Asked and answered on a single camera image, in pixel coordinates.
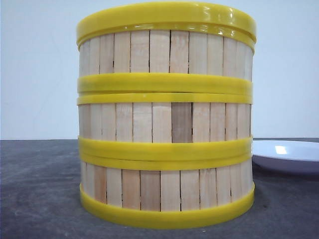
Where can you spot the bamboo steamer basket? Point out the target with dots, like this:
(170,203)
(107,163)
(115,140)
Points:
(134,131)
(168,199)
(151,64)

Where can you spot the woven bamboo steamer lid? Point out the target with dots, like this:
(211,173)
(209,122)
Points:
(170,15)

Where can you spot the white plate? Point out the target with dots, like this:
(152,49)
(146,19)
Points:
(296,157)

